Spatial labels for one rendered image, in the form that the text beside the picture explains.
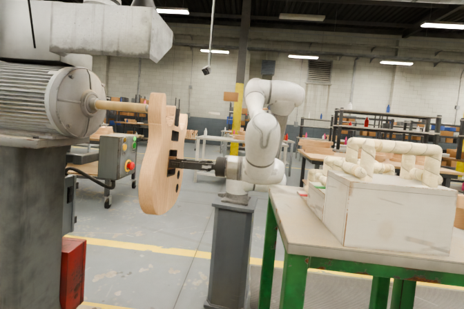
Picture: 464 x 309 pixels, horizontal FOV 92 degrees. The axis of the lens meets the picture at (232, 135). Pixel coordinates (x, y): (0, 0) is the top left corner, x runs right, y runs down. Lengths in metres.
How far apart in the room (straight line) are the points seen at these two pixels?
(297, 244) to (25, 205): 0.90
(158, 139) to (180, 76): 11.81
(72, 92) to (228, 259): 1.28
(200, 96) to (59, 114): 11.36
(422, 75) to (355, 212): 14.16
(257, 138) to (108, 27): 0.53
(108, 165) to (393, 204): 1.07
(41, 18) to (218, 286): 1.64
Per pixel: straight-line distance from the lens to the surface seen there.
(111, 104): 0.91
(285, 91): 1.24
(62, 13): 0.88
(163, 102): 0.76
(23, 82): 0.98
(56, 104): 0.88
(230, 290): 1.77
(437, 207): 0.79
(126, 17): 0.78
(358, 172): 0.68
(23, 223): 1.09
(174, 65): 12.78
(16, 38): 1.08
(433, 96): 14.94
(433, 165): 0.78
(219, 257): 1.67
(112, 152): 1.15
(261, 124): 0.67
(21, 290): 1.20
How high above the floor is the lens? 1.22
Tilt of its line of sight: 3 degrees down
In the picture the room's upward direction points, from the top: 5 degrees clockwise
